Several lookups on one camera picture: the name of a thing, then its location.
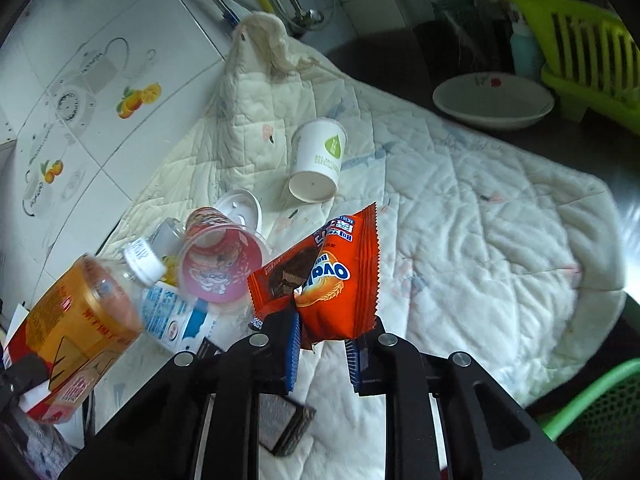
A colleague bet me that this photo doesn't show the black cigarette box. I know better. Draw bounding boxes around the black cigarette box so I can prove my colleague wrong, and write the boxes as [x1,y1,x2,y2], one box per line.
[258,394,316,457]

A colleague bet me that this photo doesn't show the blue white milk carton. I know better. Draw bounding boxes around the blue white milk carton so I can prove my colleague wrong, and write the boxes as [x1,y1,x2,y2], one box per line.
[139,282,220,353]

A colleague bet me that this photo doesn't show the orange drink plastic bottle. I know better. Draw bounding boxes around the orange drink plastic bottle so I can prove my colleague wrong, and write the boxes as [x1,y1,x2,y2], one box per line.
[3,237,166,424]

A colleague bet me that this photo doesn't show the red cartoon paper cup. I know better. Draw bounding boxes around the red cartoon paper cup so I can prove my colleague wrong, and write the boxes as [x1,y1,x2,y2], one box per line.
[176,207,269,304]

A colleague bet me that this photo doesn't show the orange Ovaltine snack wrapper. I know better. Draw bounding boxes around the orange Ovaltine snack wrapper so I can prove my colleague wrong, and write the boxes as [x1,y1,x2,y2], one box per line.
[247,204,380,348]

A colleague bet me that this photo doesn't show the white plastic cup lid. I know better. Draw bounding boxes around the white plastic cup lid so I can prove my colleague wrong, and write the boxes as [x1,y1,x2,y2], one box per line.
[214,188,262,233]

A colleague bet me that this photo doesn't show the white paper cup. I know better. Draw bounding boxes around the white paper cup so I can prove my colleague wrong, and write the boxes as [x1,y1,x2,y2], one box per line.
[288,117,347,203]

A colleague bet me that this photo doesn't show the blue silver beer can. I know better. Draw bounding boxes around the blue silver beer can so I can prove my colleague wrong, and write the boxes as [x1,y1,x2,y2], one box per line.
[149,218,184,259]

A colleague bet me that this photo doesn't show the green perforated trash basket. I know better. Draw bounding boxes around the green perforated trash basket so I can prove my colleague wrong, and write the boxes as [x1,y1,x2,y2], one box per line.
[538,359,640,480]

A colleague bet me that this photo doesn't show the white quilted blanket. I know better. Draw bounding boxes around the white quilted blanket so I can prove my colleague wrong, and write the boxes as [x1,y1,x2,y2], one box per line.
[94,11,628,480]

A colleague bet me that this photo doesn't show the white ceramic plate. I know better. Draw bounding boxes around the white ceramic plate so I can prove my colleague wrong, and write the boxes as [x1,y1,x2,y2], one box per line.
[433,73,554,131]

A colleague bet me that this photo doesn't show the teal soap bottle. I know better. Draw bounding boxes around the teal soap bottle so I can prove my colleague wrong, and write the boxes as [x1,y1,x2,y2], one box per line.
[510,18,546,82]

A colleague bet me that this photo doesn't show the lime green dish rack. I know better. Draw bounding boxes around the lime green dish rack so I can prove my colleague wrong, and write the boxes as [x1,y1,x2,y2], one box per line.
[506,0,639,133]

